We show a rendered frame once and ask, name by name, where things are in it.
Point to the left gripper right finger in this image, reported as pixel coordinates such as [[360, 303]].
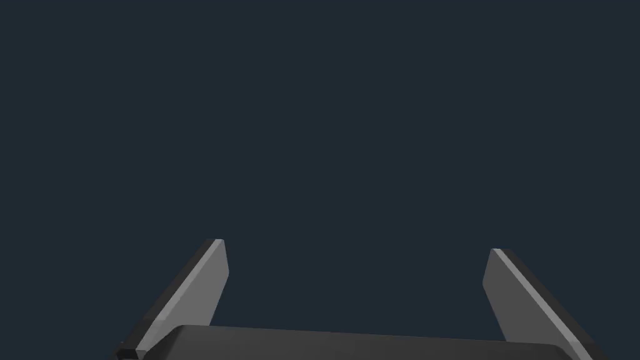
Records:
[[525, 305]]

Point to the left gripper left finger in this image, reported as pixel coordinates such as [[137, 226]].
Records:
[[192, 295]]

